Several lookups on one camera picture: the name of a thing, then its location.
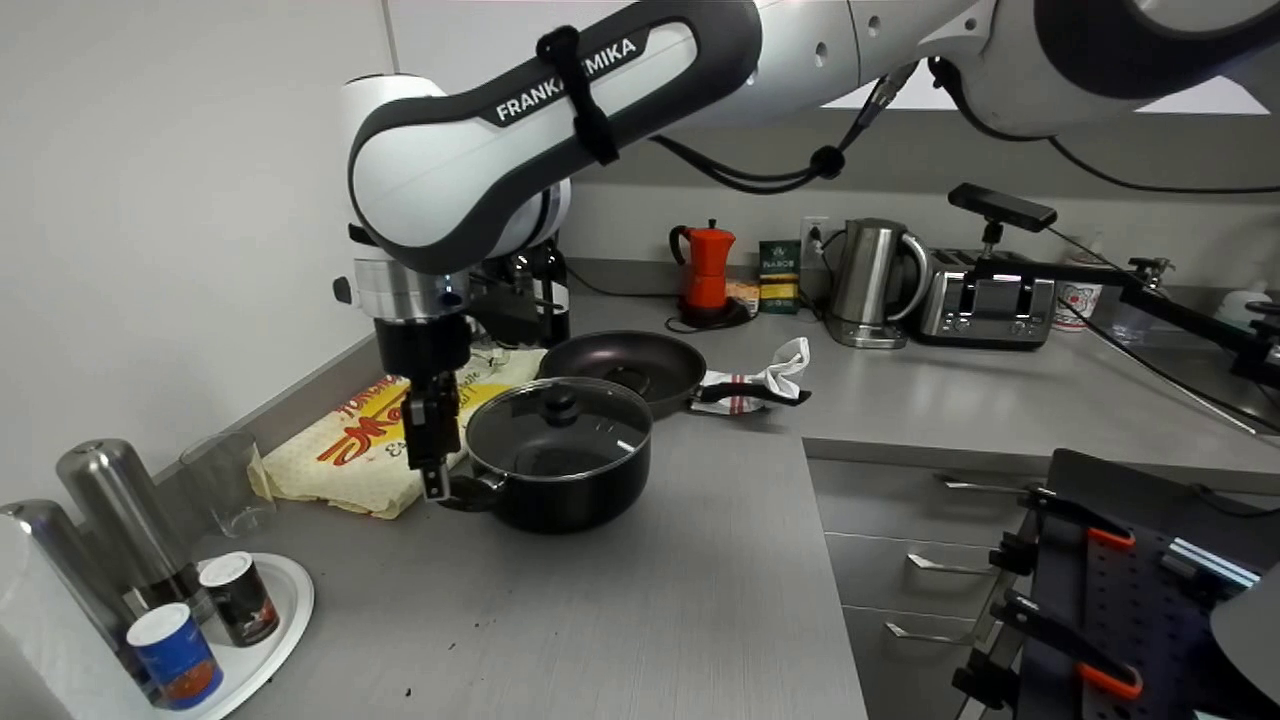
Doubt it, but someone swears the steel cup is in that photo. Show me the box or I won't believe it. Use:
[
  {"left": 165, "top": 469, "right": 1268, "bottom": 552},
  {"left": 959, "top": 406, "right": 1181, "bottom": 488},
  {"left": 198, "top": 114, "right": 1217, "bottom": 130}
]
[{"left": 53, "top": 435, "right": 198, "bottom": 617}]

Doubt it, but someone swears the steel toaster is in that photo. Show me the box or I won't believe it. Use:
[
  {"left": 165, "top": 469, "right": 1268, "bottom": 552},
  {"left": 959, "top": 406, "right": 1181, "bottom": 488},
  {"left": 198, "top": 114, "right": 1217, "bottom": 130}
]
[{"left": 916, "top": 247, "right": 1066, "bottom": 350}]

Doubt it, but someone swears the white cabinet with handles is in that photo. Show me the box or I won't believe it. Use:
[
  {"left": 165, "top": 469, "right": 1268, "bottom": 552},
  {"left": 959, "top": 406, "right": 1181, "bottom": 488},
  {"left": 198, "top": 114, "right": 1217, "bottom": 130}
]
[{"left": 803, "top": 435, "right": 1058, "bottom": 720}]

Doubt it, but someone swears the yellow printed cloth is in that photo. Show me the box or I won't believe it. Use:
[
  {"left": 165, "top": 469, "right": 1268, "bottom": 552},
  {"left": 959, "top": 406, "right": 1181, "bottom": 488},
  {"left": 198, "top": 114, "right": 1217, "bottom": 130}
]
[{"left": 244, "top": 338, "right": 553, "bottom": 523}]

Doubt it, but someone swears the grey round disc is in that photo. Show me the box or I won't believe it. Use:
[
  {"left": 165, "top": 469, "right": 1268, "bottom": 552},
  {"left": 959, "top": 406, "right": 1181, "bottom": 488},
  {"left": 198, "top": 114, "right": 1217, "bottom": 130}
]
[{"left": 1207, "top": 562, "right": 1280, "bottom": 710}]

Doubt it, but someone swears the black pegboard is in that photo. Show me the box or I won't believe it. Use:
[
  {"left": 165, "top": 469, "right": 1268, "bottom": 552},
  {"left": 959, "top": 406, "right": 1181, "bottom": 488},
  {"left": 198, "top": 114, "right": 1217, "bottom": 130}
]
[{"left": 1016, "top": 445, "right": 1280, "bottom": 720}]

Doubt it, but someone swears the tall steel grinder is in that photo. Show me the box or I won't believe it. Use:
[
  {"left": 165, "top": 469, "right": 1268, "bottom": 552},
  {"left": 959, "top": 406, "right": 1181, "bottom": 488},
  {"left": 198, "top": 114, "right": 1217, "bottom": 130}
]
[{"left": 0, "top": 495, "right": 138, "bottom": 673}]

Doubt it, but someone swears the white towel with red stripes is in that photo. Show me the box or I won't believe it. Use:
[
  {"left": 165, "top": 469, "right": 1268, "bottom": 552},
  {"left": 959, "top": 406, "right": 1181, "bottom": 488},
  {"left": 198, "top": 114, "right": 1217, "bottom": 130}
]
[{"left": 691, "top": 330, "right": 817, "bottom": 419}]

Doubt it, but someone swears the white plate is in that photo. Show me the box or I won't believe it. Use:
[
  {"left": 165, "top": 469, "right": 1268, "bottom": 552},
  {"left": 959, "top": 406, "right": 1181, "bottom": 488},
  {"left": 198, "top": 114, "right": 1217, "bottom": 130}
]
[{"left": 118, "top": 546, "right": 319, "bottom": 720}]

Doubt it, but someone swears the blue labelled jar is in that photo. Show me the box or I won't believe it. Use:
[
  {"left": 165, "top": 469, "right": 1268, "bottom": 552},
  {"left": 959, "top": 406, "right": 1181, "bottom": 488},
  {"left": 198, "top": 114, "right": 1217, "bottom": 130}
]
[{"left": 121, "top": 600, "right": 227, "bottom": 710}]

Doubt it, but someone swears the glass pot lid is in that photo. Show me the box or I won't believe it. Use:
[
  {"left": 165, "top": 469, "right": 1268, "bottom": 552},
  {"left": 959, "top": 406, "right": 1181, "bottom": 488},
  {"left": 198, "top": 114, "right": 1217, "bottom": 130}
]
[{"left": 460, "top": 372, "right": 657, "bottom": 485}]

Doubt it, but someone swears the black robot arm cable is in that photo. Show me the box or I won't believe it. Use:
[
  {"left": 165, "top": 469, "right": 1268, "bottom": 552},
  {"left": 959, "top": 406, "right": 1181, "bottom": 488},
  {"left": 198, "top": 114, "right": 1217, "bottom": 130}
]
[{"left": 653, "top": 54, "right": 966, "bottom": 194}]

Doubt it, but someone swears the green box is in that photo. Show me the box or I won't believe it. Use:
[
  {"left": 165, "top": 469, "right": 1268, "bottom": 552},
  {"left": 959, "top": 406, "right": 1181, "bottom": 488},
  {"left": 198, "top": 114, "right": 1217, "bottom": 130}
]
[{"left": 755, "top": 235, "right": 810, "bottom": 315}]

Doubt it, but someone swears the black clamp with orange handle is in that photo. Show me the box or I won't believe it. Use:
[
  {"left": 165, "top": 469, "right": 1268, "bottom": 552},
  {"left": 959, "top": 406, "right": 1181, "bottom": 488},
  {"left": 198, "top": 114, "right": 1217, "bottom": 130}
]
[
  {"left": 994, "top": 593, "right": 1154, "bottom": 702},
  {"left": 994, "top": 485, "right": 1145, "bottom": 573}
]

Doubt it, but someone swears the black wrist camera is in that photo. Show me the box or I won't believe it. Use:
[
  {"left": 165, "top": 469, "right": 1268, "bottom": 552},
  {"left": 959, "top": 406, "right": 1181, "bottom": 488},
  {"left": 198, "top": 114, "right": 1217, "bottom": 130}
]
[{"left": 475, "top": 250, "right": 577, "bottom": 348}]

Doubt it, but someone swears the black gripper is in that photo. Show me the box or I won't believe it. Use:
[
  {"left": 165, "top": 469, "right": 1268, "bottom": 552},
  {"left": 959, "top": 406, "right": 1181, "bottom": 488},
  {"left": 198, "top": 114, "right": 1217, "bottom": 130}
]
[{"left": 378, "top": 310, "right": 472, "bottom": 505}]

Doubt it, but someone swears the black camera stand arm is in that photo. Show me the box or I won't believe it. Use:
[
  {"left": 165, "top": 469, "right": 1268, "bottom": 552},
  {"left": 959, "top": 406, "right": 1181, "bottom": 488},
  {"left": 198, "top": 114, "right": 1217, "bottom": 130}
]
[{"left": 985, "top": 217, "right": 1280, "bottom": 392}]

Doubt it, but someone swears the black frying pan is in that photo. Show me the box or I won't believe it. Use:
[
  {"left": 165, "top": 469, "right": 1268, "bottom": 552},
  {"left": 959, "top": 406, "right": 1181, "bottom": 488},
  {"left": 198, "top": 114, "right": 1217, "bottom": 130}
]
[{"left": 536, "top": 326, "right": 817, "bottom": 422}]

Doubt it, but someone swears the steel electric kettle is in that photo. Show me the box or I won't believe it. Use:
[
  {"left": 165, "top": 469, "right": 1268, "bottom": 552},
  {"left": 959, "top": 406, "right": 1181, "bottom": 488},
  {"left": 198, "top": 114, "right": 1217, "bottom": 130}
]
[{"left": 814, "top": 217, "right": 938, "bottom": 350}]

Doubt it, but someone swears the red moka pot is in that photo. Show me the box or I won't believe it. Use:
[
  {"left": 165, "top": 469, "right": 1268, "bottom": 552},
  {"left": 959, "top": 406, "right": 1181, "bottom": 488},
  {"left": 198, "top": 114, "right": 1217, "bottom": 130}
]
[{"left": 668, "top": 217, "right": 739, "bottom": 323}]

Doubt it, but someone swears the black cooking pot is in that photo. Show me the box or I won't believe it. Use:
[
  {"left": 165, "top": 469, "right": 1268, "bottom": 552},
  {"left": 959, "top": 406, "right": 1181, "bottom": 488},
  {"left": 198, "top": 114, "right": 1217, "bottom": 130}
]
[{"left": 445, "top": 374, "right": 660, "bottom": 536}]

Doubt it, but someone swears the black camera bar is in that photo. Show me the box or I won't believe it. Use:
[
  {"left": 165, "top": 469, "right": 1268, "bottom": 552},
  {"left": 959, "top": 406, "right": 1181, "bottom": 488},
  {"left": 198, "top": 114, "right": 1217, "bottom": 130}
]
[{"left": 950, "top": 179, "right": 1061, "bottom": 235}]

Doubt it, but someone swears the small dark jar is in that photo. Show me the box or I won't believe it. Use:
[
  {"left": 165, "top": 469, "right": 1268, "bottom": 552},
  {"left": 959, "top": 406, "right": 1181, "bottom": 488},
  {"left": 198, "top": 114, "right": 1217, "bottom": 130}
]
[{"left": 198, "top": 546, "right": 284, "bottom": 651}]

